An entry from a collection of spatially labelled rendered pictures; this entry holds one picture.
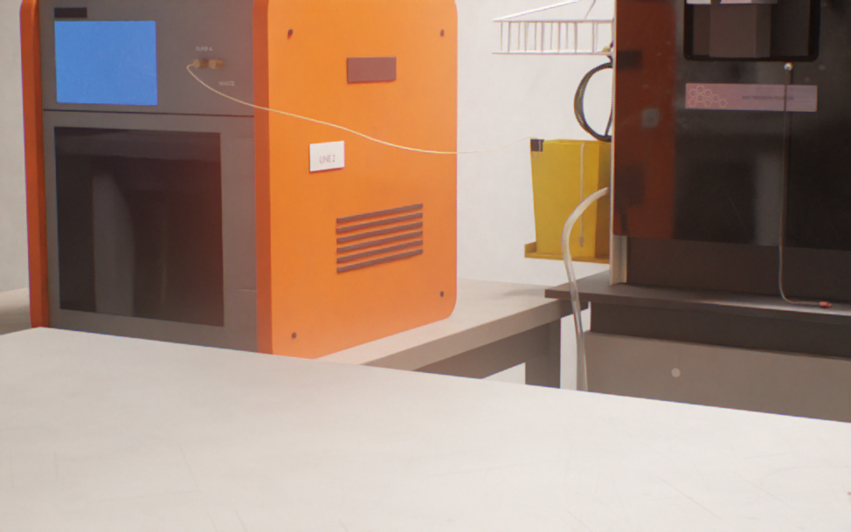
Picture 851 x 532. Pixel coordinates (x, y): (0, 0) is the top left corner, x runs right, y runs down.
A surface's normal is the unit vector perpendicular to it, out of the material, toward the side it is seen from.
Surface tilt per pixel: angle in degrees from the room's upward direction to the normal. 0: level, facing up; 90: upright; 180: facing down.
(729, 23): 90
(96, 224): 90
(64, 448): 0
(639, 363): 90
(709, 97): 90
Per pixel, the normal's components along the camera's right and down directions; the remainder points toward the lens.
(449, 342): 0.86, 0.07
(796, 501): 0.00, -0.99
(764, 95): -0.50, 0.12
